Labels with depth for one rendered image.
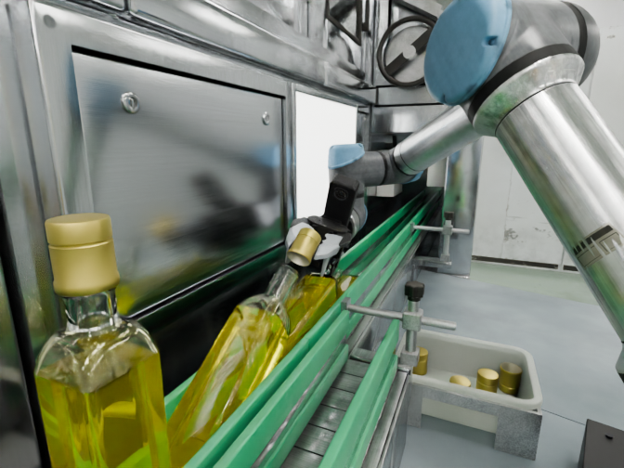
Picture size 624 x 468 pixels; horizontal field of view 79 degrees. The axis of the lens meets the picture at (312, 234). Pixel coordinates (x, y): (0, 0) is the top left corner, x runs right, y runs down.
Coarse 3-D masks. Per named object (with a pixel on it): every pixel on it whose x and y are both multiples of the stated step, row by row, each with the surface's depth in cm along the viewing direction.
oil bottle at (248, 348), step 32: (256, 320) 41; (288, 320) 44; (224, 352) 39; (256, 352) 38; (192, 384) 37; (224, 384) 36; (256, 384) 39; (192, 416) 35; (224, 416) 34; (192, 448) 33
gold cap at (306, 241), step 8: (304, 232) 53; (312, 232) 53; (296, 240) 52; (304, 240) 52; (312, 240) 52; (296, 248) 51; (304, 248) 51; (312, 248) 52; (288, 256) 53; (296, 256) 54; (304, 256) 54; (312, 256) 53; (304, 264) 54
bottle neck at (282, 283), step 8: (280, 272) 47; (288, 272) 47; (296, 272) 48; (272, 280) 47; (280, 280) 46; (288, 280) 46; (296, 280) 48; (272, 288) 46; (280, 288) 46; (288, 288) 46; (280, 296) 45; (288, 296) 46
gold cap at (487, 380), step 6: (480, 372) 66; (486, 372) 66; (492, 372) 66; (480, 378) 66; (486, 378) 65; (492, 378) 65; (498, 378) 65; (480, 384) 66; (486, 384) 65; (492, 384) 65; (486, 390) 65; (492, 390) 65
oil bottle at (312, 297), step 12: (312, 276) 62; (324, 276) 62; (300, 288) 58; (312, 288) 58; (324, 288) 58; (336, 288) 62; (288, 300) 55; (300, 300) 54; (312, 300) 54; (324, 300) 56; (336, 300) 62; (300, 312) 51; (312, 312) 52; (324, 312) 57; (300, 324) 49; (312, 324) 52; (300, 336) 48; (288, 348) 45
